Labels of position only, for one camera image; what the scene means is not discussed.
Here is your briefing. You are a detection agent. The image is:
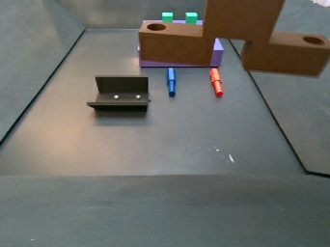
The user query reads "purple base board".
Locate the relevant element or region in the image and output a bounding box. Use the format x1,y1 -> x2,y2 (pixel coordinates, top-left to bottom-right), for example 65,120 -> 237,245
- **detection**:
137,19 -> 226,69

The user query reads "green U-shaped block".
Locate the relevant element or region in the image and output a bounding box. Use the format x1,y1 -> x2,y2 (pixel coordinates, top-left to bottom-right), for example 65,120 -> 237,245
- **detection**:
162,12 -> 200,24

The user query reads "black angle bracket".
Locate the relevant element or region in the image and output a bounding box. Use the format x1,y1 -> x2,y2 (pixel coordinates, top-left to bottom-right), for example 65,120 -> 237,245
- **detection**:
87,75 -> 150,111

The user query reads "brown T-shaped block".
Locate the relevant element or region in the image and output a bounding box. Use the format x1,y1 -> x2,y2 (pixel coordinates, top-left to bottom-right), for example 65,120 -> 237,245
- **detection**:
138,0 -> 330,76

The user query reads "red peg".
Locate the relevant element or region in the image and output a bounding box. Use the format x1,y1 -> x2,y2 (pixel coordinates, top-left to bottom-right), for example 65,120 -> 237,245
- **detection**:
209,68 -> 224,97

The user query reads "blue peg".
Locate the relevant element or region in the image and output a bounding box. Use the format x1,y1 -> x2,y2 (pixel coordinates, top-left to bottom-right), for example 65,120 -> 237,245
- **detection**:
166,68 -> 177,97

